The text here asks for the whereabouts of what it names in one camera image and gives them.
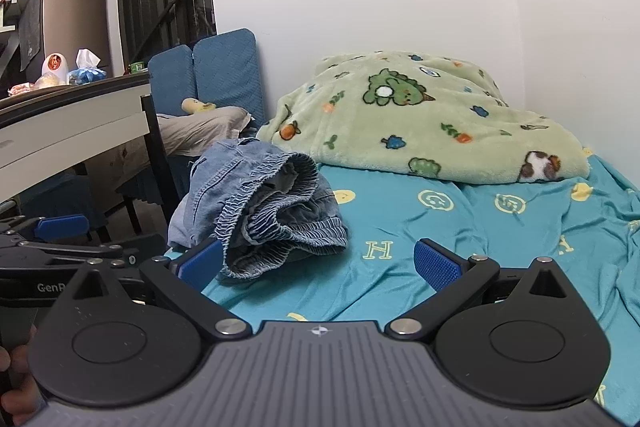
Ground white tissue pack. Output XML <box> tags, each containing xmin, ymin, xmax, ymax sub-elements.
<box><xmin>75</xmin><ymin>49</ymin><xmax>102</xmax><ymax>70</ymax></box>

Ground beige cloth on chair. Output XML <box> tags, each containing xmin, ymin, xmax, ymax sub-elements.
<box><xmin>155</xmin><ymin>106</ymin><xmax>252</xmax><ymax>158</ymax></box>

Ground person's left hand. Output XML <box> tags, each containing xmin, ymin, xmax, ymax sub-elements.
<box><xmin>0</xmin><ymin>324</ymin><xmax>48</xmax><ymax>427</ymax></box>

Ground black chair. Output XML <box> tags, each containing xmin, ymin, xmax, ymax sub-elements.
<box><xmin>116</xmin><ymin>94</ymin><xmax>182</xmax><ymax>235</ymax></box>

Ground champagne refrigerator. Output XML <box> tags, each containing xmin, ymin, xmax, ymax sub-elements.
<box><xmin>17</xmin><ymin>0</ymin><xmax>112</xmax><ymax>80</ymax></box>

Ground teal printed bed sheet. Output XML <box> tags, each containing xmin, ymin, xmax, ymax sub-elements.
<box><xmin>165</xmin><ymin>147</ymin><xmax>640</xmax><ymax>423</ymax></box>

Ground yellow plush toy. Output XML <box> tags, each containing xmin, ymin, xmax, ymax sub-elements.
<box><xmin>181</xmin><ymin>98</ymin><xmax>217</xmax><ymax>114</ymax></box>

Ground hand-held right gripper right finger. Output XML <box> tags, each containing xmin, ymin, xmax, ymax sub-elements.
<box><xmin>385</xmin><ymin>237</ymin><xmax>581</xmax><ymax>340</ymax></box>

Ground blue plastic bag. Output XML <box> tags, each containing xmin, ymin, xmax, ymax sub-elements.
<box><xmin>67</xmin><ymin>67</ymin><xmax>110</xmax><ymax>86</ymax></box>

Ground green printed fleece blanket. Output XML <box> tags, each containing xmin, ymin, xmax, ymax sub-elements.
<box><xmin>256</xmin><ymin>51</ymin><xmax>591</xmax><ymax>185</ymax></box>

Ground white desk with dark top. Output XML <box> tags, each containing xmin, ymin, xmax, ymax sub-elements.
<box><xmin>0</xmin><ymin>72</ymin><xmax>153</xmax><ymax>202</ymax></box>

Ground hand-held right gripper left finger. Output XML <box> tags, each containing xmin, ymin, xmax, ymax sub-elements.
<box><xmin>50</xmin><ymin>237</ymin><xmax>253</xmax><ymax>340</ymax></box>

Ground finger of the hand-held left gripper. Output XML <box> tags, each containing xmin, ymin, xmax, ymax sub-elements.
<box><xmin>5</xmin><ymin>214</ymin><xmax>93</xmax><ymax>243</ymax></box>
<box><xmin>27</xmin><ymin>242</ymin><xmax>142</xmax><ymax>270</ymax></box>

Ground blue quilted cushion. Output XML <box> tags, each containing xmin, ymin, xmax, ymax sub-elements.
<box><xmin>147</xmin><ymin>45</ymin><xmax>197</xmax><ymax>120</ymax></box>
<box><xmin>192</xmin><ymin>28</ymin><xmax>267</xmax><ymax>134</ymax></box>

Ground blue denim jeans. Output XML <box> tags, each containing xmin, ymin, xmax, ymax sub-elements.
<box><xmin>167</xmin><ymin>138</ymin><xmax>349</xmax><ymax>280</ymax></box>

